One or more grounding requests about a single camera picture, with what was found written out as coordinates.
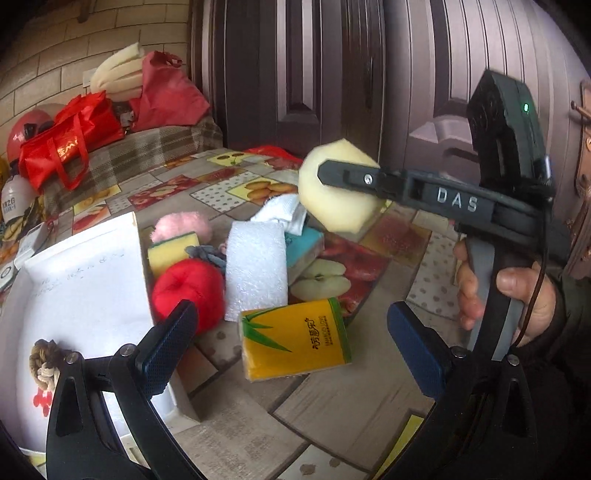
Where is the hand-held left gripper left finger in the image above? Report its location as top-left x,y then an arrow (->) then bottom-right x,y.
45,299 -> 200,480

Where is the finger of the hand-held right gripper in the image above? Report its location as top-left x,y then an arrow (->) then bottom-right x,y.
317,158 -> 407,203

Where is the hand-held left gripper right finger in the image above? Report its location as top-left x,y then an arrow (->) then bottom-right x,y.
385,301 -> 550,480

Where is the cream round sponge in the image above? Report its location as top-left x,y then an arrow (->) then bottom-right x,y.
298,137 -> 384,233

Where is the red plush apple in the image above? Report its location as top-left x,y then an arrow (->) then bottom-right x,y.
151,258 -> 227,329

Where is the teal tissue pack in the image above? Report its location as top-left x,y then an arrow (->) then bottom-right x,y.
284,228 -> 325,282

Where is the yellow green scouring sponge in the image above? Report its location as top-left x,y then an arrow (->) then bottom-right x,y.
147,232 -> 200,278

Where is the white cardboard box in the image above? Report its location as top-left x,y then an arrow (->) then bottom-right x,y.
0,211 -> 204,455

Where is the white foam block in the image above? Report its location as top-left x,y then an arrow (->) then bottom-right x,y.
224,220 -> 291,323

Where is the yellow tissue pack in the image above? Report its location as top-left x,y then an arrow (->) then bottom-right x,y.
238,298 -> 352,381

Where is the pink plush toy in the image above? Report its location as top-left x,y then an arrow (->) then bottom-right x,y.
151,211 -> 214,245

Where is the person's right forearm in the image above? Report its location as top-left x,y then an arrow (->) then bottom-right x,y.
517,258 -> 591,462

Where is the person's right hand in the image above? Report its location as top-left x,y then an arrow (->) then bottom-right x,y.
454,241 -> 561,344

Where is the white folded cloth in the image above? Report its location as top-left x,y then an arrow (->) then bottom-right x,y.
249,194 -> 308,236

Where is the red plastic bag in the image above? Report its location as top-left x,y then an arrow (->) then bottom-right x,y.
245,145 -> 303,169

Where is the grey panelled door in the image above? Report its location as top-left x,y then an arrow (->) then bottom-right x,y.
383,0 -> 591,195

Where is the dark wooden door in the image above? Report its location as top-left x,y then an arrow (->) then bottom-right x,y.
189,0 -> 389,160

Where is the white flat device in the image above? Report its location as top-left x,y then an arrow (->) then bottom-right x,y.
14,222 -> 54,271

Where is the white round dial device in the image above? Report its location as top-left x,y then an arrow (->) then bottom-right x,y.
0,263 -> 20,292

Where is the red cloth bag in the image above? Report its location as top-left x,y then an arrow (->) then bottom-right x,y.
129,51 -> 211,132

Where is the white helmet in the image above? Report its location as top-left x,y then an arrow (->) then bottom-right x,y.
0,173 -> 37,222

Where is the red shopping bag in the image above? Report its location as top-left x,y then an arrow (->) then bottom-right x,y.
18,91 -> 126,192

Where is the cream foam roll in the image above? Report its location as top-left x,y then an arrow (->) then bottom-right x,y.
89,41 -> 148,102

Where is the red helmet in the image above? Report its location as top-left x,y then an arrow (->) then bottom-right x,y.
6,104 -> 68,162

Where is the bronze door handle plate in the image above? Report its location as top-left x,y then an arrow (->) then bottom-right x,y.
569,79 -> 591,278

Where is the thin brown gripper cable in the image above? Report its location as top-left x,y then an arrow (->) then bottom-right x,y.
510,157 -> 552,349

